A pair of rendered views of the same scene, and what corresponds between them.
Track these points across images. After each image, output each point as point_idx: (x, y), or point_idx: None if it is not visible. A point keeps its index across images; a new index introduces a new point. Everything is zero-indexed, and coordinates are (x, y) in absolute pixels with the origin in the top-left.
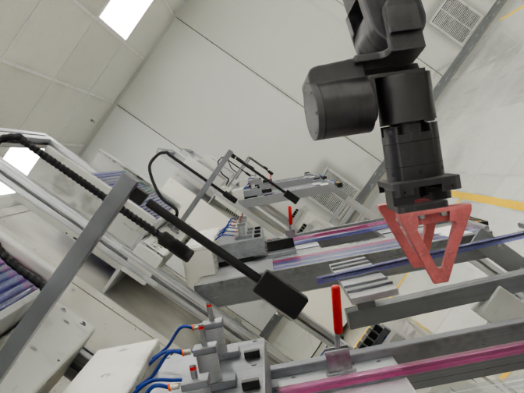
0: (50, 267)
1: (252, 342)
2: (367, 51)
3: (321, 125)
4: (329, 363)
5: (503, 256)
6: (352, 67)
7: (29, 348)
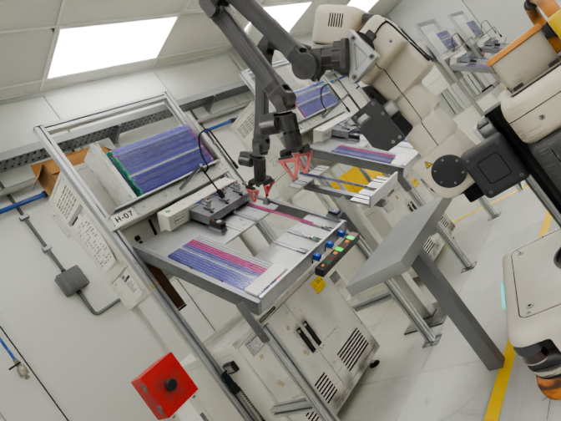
0: (219, 154)
1: None
2: None
3: (239, 164)
4: (263, 201)
5: (400, 179)
6: (248, 154)
7: (202, 176)
